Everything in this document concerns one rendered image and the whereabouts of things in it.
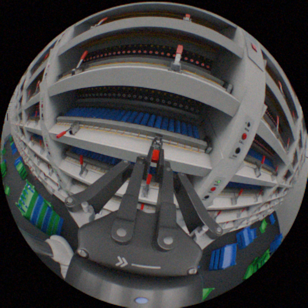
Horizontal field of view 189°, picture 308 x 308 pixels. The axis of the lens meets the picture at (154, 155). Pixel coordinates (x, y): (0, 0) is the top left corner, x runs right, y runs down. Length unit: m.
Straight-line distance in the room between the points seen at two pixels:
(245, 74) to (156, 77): 0.22
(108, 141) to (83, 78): 0.19
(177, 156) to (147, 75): 0.20
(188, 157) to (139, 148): 0.12
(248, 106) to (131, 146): 0.31
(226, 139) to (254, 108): 0.13
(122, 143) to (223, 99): 0.26
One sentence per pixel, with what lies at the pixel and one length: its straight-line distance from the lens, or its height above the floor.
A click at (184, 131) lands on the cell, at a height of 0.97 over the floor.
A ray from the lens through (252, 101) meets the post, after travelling 0.30.
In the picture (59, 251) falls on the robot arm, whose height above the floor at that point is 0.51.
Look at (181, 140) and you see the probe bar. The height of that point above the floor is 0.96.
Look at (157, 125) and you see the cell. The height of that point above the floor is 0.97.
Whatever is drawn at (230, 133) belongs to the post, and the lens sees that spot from 0.27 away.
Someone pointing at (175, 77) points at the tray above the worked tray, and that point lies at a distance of 0.22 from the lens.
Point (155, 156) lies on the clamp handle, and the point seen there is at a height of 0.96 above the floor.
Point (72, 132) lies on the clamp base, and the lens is 0.35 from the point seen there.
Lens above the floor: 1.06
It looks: 33 degrees down
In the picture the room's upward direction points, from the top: 13 degrees clockwise
